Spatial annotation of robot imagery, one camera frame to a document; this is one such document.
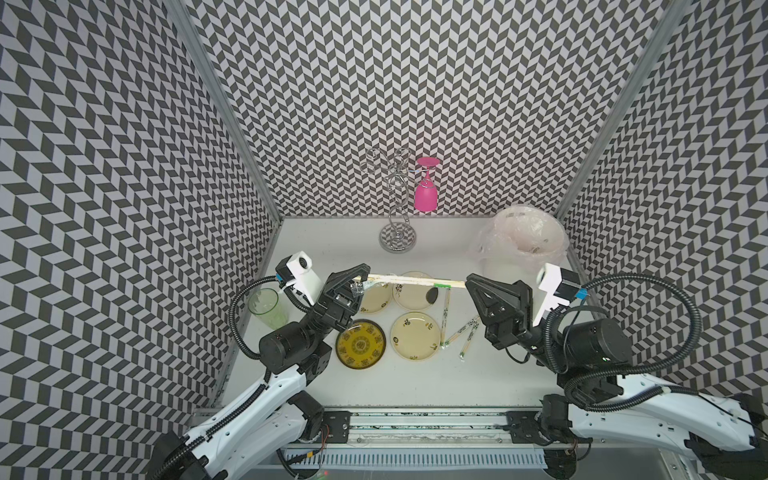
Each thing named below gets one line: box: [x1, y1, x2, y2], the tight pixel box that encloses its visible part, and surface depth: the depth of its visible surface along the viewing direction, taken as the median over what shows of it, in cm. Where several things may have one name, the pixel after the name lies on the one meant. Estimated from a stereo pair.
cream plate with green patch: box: [392, 271, 434, 311], surface depth 98 cm
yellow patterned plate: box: [335, 319, 387, 370], surface depth 88 cm
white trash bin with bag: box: [471, 204, 570, 314], surface depth 89 cm
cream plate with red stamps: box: [390, 311, 441, 361], surface depth 89 cm
